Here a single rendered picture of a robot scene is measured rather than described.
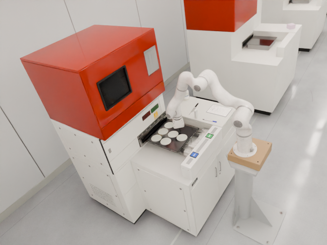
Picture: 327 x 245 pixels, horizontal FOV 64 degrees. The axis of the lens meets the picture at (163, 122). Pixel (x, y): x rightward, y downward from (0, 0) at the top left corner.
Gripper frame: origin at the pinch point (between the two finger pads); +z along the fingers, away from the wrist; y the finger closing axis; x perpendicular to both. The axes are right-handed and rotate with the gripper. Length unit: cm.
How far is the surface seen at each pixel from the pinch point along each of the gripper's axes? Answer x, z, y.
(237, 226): -52, 90, 38
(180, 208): -49, 48, -12
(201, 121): 2.8, -3.4, 21.5
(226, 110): 11.7, -4.3, 47.8
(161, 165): -29.0, 10.5, -21.9
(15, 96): 75, -32, -168
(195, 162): -47.2, -3.2, 5.6
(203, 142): -25.4, -3.0, 17.2
